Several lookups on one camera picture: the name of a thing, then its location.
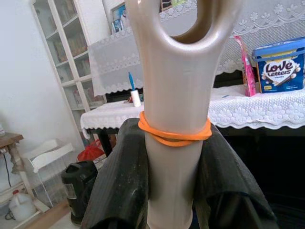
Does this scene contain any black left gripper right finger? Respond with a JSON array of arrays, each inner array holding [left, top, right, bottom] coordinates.
[[193, 124, 279, 229]]

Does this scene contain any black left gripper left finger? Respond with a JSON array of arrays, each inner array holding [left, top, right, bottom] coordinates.
[[81, 118, 150, 229]]

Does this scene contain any beige broom with purple bristles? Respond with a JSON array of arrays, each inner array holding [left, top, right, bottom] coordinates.
[[124, 0, 244, 229]]

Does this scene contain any black table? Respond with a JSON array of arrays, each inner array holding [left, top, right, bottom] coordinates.
[[84, 125, 305, 229]]

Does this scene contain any red plastic bag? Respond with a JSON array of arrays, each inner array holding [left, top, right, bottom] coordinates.
[[77, 139, 106, 163]]

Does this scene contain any black canister appliance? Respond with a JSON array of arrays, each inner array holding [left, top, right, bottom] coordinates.
[[61, 161, 99, 226]]

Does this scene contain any orange rubber band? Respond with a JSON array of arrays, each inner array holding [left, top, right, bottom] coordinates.
[[139, 111, 213, 147]]

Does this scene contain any white lace tablecloth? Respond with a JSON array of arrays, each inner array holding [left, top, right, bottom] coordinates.
[[80, 84, 305, 139]]

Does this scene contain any white plastic jug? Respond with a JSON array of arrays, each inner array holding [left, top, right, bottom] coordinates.
[[5, 189, 37, 222]]

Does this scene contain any black upright piano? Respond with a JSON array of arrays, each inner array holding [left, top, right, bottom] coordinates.
[[104, 71, 247, 104]]

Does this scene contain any pink plastic package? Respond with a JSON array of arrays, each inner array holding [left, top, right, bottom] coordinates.
[[233, 35, 257, 97]]

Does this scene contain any wooden top sewing table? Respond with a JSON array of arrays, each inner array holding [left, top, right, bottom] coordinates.
[[0, 132, 51, 224]]

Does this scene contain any white lace piano cover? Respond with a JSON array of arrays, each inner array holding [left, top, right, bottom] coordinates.
[[87, 0, 305, 96]]

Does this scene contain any blue Love Letters box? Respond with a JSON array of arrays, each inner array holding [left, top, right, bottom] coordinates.
[[251, 36, 305, 94]]

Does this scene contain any white glass-door bookshelf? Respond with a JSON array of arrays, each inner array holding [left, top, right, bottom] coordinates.
[[30, 0, 112, 146]]

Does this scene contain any framed photo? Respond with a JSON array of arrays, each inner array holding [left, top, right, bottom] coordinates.
[[110, 1, 128, 34]]

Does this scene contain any white lint roller blue handle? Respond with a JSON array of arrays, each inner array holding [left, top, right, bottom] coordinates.
[[128, 71, 143, 107]]

